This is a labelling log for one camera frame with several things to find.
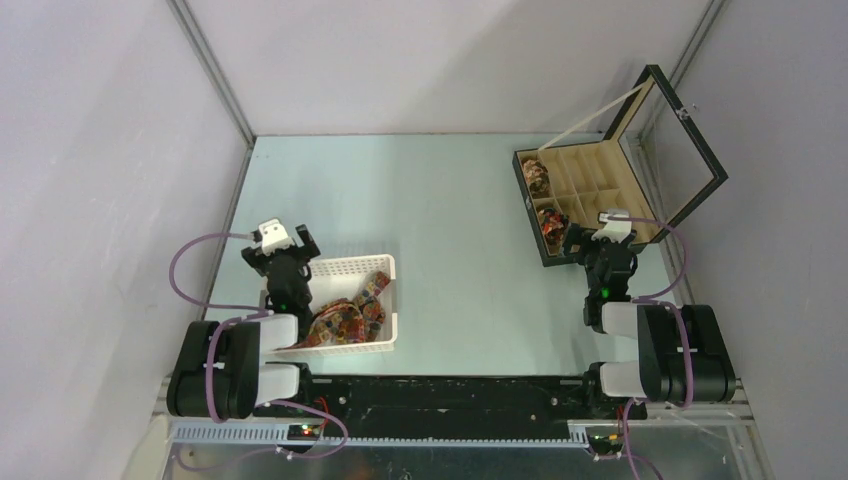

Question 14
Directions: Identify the colourful patterned tie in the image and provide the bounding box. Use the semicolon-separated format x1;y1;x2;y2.
285;271;392;350

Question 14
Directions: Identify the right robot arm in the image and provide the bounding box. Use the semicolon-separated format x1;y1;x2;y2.
563;222;737;418

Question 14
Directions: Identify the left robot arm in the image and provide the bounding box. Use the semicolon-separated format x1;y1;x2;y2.
166;218;320;423

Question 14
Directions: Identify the rolled tie near compartment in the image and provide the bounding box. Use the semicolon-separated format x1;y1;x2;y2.
536;206;570;256

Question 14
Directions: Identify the rolled tie compartment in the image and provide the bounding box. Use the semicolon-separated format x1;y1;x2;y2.
536;206;570;256
521;156;551;198

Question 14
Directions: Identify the white perforated plastic basket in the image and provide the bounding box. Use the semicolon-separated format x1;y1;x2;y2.
260;254;399;359

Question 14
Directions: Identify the rolled tie far compartment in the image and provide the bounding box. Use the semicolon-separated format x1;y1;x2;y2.
521;156;551;198

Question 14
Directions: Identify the black compartment tie box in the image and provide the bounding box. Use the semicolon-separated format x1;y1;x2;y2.
512;64;728;267

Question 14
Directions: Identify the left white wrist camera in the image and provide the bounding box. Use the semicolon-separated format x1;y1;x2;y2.
251;218;295;256

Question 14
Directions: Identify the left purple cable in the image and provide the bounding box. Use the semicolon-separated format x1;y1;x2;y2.
168;232;350;473

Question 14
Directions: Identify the purple cable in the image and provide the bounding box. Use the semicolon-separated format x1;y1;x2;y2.
614;217;697;480
168;232;350;473

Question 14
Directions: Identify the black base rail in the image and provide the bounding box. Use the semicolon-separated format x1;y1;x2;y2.
294;375;626;441

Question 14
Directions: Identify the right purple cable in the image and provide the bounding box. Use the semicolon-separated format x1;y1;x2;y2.
614;217;697;480

